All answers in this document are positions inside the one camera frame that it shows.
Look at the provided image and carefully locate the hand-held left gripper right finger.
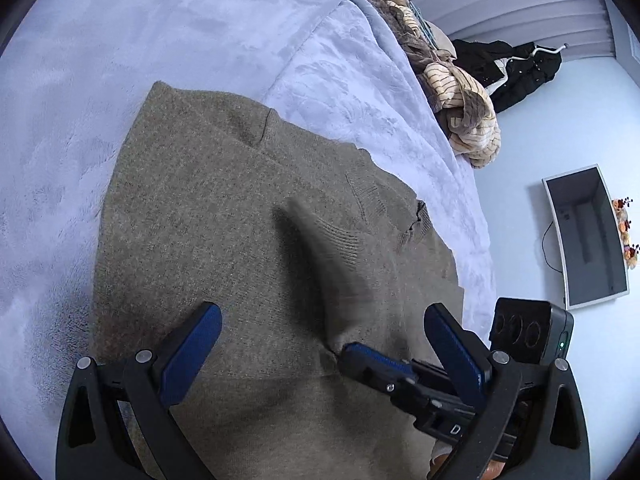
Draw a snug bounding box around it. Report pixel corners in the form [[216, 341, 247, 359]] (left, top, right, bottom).
[[424, 303, 592, 480]]

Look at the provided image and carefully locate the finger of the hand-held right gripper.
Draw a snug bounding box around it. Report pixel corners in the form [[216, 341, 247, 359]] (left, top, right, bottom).
[[337, 342, 473, 411]]

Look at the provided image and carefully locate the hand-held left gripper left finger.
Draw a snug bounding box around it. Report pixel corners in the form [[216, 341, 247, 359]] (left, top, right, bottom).
[[56, 302, 223, 480]]

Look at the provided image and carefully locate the olive knit sweater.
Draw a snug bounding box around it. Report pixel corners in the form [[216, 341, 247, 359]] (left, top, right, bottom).
[[90, 81, 466, 480]]

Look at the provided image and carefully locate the white clothes hanger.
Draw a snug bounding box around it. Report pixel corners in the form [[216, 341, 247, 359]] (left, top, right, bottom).
[[529, 42, 569, 59]]

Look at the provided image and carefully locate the person's right hand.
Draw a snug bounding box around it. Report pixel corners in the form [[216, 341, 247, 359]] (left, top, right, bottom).
[[429, 452, 503, 480]]

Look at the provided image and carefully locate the white framed monitor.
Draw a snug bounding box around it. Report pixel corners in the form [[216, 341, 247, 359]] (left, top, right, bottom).
[[542, 163, 630, 311]]

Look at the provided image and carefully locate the orange flower decoration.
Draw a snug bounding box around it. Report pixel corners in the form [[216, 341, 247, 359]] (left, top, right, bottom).
[[611, 197, 640, 269]]

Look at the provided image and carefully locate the beige striped cloth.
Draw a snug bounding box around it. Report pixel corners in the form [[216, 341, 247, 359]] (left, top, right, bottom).
[[422, 60, 502, 170]]

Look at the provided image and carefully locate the black jacket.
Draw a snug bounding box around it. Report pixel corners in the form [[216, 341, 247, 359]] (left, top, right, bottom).
[[452, 39, 563, 113]]

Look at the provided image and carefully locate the brown patterned cloth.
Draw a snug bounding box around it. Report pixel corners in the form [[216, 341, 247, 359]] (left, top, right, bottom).
[[361, 0, 453, 78]]

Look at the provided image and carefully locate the grey pleated curtain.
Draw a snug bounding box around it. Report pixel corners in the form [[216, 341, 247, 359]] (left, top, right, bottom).
[[345, 0, 615, 59]]

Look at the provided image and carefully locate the light blue bed blanket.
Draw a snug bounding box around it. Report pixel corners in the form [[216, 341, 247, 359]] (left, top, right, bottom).
[[0, 0, 498, 480]]

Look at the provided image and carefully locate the black monitor cable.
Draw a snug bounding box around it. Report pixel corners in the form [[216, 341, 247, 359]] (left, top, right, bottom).
[[542, 219, 566, 274]]

